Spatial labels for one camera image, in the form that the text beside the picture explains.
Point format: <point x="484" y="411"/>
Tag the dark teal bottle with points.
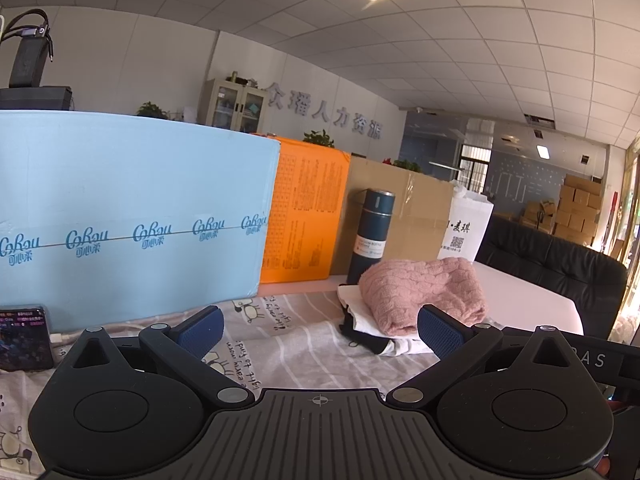
<point x="370" y="235"/>

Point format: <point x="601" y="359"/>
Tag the black device stand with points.
<point x="30" y="97"/>

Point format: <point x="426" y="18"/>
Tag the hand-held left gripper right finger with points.
<point x="440" y="330"/>

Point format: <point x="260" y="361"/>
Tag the brown cardboard box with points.
<point x="420" y="210"/>

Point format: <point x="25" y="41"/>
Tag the grey wall lettering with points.
<point x="325" y="112"/>

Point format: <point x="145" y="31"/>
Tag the smartphone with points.
<point x="25" y="337"/>

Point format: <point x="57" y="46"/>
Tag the black leather chair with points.
<point x="550" y="270"/>

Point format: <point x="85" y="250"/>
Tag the white paper bag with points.
<point x="465" y="230"/>

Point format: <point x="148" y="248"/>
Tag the black garment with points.
<point x="367" y="341"/>

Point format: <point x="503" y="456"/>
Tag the grey glass-door cabinet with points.
<point x="232" y="105"/>

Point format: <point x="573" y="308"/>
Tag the printed striped bed sheet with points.
<point x="300" y="345"/>

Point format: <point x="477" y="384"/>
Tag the orange carton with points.
<point x="305" y="210"/>

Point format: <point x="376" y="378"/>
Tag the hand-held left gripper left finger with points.
<point x="202" y="330"/>

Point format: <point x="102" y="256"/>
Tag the pink knitted sweater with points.
<point x="425" y="290"/>

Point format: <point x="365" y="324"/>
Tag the light blue carton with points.
<point x="125" y="185"/>

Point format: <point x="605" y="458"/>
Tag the white garment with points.
<point x="357" y="310"/>

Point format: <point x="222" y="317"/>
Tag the stack of cardboard boxes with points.
<point x="575" y="215"/>

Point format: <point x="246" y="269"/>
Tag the green potted plant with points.
<point x="152" y="110"/>
<point x="319" y="138"/>
<point x="405" y="165"/>

